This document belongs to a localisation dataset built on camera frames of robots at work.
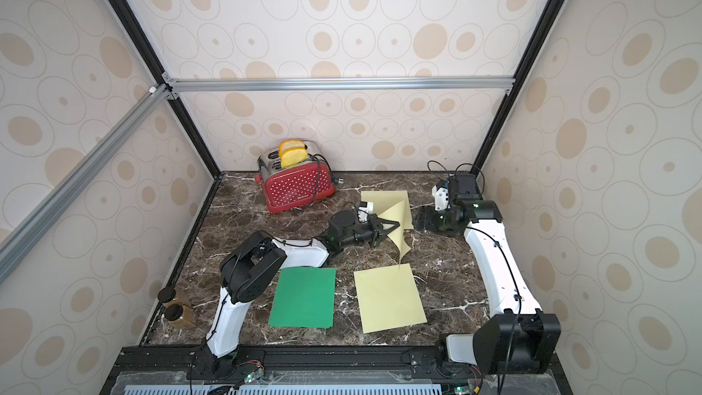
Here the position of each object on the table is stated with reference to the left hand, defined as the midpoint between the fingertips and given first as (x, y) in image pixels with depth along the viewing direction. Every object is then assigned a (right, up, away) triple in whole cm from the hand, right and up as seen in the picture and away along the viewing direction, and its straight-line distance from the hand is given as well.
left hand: (406, 226), depth 80 cm
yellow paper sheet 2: (-3, -3, +2) cm, 4 cm away
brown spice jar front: (-62, -24, -6) cm, 67 cm away
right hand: (+4, +1, -1) cm, 4 cm away
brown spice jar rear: (-71, -21, +1) cm, 74 cm away
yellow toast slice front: (-38, +23, +18) cm, 48 cm away
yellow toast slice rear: (-39, +28, +21) cm, 53 cm away
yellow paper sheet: (-6, +8, +9) cm, 13 cm away
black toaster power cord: (-22, +16, +33) cm, 43 cm away
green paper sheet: (-31, -22, +4) cm, 39 cm away
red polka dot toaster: (-38, +12, +20) cm, 45 cm away
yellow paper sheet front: (-5, -23, +5) cm, 24 cm away
